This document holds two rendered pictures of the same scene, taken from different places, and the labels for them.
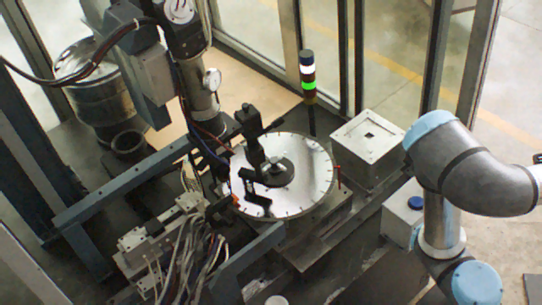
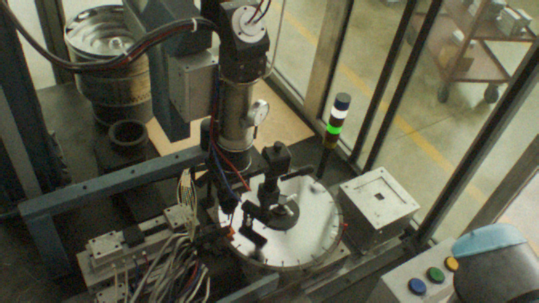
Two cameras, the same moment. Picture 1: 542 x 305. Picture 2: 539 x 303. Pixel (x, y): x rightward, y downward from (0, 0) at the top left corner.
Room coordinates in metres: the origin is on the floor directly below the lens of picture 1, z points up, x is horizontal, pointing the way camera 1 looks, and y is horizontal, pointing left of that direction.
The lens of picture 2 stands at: (0.23, 0.12, 1.96)
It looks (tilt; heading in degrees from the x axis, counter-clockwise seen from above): 46 degrees down; 354
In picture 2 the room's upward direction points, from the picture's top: 10 degrees clockwise
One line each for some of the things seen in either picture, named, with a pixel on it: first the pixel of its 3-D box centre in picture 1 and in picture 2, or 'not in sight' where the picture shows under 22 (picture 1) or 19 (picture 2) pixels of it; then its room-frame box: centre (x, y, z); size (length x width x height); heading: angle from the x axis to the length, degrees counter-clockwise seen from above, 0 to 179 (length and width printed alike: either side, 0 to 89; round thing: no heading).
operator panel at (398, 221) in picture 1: (424, 202); (421, 284); (0.85, -0.44, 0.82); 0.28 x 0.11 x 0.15; 122
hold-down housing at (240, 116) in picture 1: (251, 135); (272, 174); (0.91, 0.03, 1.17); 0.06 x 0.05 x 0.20; 113
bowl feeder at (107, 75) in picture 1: (109, 94); (119, 72); (1.52, 0.55, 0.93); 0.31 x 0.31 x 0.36
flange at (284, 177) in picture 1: (275, 169); (280, 209); (0.97, -0.02, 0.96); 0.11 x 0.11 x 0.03
